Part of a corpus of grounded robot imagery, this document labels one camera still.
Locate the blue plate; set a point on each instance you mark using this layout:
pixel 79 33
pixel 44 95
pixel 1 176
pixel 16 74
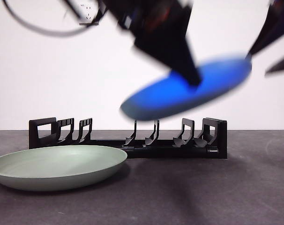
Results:
pixel 170 98

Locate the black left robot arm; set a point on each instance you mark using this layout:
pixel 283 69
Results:
pixel 156 18

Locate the white wall socket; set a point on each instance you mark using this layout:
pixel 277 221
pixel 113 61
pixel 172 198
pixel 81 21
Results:
pixel 84 16

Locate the pale green plate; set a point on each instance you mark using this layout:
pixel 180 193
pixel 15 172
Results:
pixel 57 168

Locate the black plate rack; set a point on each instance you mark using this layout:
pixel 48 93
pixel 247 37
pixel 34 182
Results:
pixel 170 152

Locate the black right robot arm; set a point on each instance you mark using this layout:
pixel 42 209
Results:
pixel 282 14

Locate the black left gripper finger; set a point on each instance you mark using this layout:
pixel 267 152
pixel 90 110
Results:
pixel 177 56

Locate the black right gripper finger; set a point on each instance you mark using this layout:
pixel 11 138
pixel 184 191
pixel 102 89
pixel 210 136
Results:
pixel 282 65
pixel 266 38

